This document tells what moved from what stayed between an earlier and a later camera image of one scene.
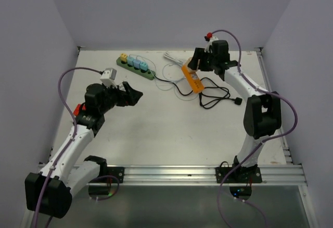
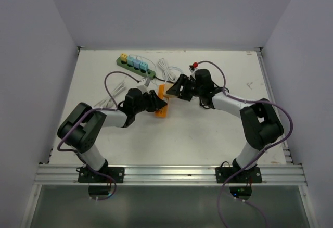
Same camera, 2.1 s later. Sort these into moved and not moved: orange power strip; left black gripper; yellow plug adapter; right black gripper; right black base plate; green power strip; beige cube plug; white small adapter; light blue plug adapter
Moved: white small adapter; beige cube plug; left black gripper; orange power strip; right black gripper
Not moved: green power strip; yellow plug adapter; light blue plug adapter; right black base plate
